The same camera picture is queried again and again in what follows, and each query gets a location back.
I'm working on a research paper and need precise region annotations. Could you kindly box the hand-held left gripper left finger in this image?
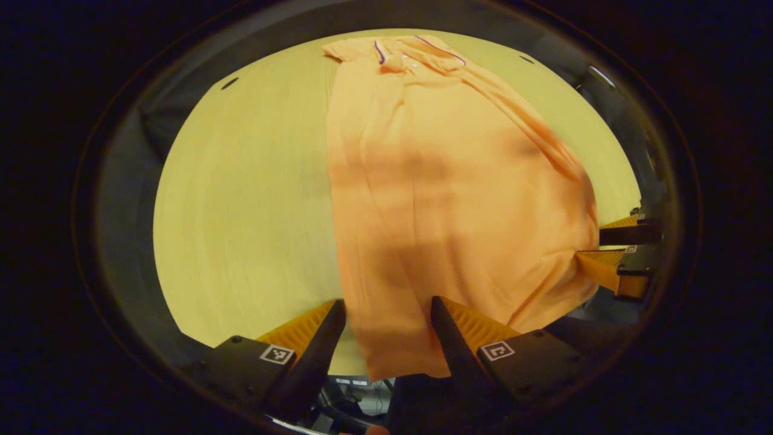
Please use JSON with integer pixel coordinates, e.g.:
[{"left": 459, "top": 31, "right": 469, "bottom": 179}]
[{"left": 193, "top": 299, "right": 348, "bottom": 424}]

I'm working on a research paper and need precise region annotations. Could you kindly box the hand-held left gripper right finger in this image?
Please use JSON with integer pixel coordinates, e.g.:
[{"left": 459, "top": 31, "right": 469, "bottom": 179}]
[{"left": 430, "top": 296, "right": 605, "bottom": 417}]

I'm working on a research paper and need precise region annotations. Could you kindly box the orange T-shirt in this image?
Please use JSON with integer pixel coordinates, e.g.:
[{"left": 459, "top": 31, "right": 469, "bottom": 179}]
[{"left": 321, "top": 34, "right": 605, "bottom": 382}]

